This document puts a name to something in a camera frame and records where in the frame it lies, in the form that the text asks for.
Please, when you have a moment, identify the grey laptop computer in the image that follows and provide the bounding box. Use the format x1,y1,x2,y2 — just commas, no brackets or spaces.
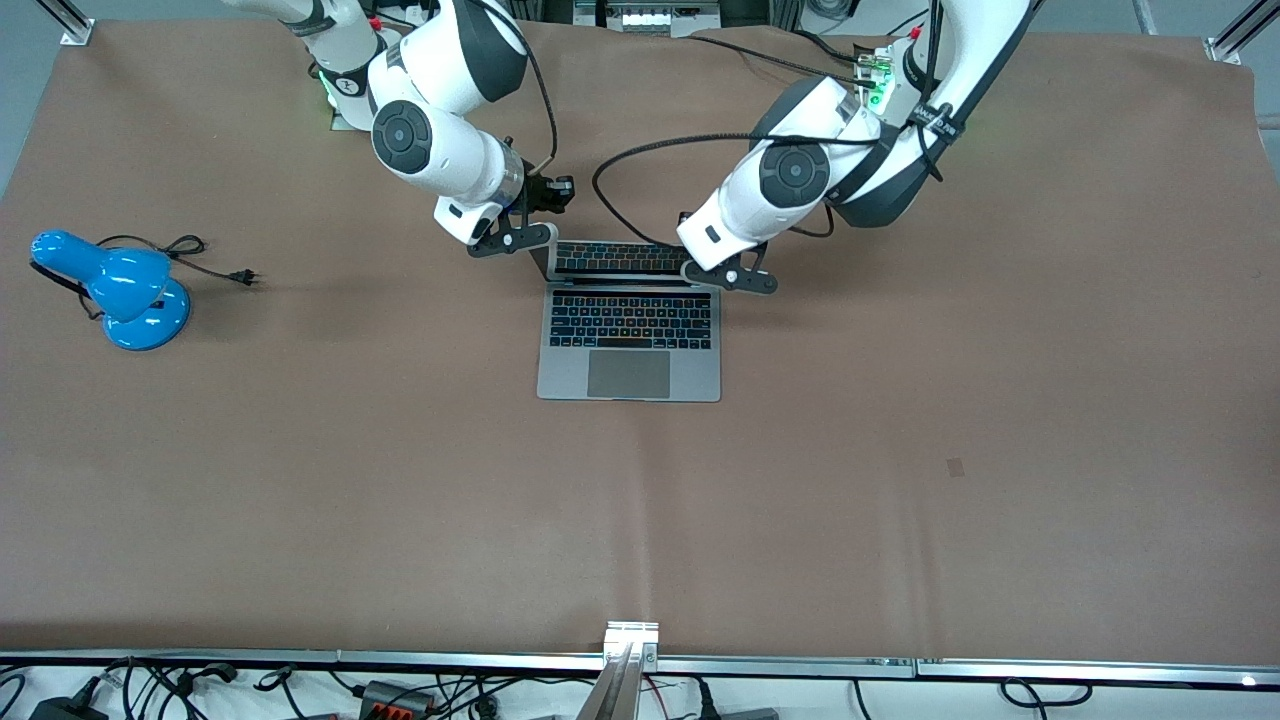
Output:
536,238,723,403

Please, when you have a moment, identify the metal control box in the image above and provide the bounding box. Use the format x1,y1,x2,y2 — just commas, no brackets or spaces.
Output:
573,0,723,39

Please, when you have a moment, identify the brown table mat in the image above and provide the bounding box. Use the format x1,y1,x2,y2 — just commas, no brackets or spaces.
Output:
0,18,1280,669

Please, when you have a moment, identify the blue desk lamp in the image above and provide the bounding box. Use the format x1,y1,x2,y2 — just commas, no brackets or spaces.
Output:
30,230,191,352

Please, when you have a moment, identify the grey orange connector box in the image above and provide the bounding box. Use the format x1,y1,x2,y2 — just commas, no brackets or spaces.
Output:
357,680,438,717

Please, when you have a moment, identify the black power adapter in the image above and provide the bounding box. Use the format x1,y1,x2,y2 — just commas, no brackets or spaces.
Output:
28,695,109,720

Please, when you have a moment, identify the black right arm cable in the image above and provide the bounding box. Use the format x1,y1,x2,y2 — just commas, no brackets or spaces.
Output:
480,0,559,181

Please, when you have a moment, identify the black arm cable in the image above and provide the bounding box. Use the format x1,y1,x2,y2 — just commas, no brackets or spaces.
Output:
480,0,559,181
592,0,946,251

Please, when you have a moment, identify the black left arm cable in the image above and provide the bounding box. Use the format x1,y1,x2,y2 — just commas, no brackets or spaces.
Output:
592,0,946,251

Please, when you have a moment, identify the black braided table cable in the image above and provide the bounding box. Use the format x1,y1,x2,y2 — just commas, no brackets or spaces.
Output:
690,35,871,86

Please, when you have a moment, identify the thin black table cable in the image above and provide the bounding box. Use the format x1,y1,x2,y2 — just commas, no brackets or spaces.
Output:
795,28,863,63

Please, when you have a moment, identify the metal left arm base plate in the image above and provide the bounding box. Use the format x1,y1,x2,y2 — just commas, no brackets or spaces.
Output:
855,40,906,113

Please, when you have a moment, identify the black lamp cord with plug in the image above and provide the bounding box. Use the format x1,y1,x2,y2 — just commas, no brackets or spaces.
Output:
35,235,263,321

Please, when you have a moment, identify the aluminium table edge rail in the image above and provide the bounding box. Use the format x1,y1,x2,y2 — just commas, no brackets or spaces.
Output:
0,650,1280,689

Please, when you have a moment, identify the aluminium camera post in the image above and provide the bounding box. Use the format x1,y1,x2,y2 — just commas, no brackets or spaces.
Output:
575,620,661,720

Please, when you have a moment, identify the aluminium frame profile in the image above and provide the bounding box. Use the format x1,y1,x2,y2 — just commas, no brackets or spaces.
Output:
1205,0,1280,66
35,0,96,46

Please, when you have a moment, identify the black cable loop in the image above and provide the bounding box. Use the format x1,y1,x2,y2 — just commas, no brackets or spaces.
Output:
1000,678,1093,713

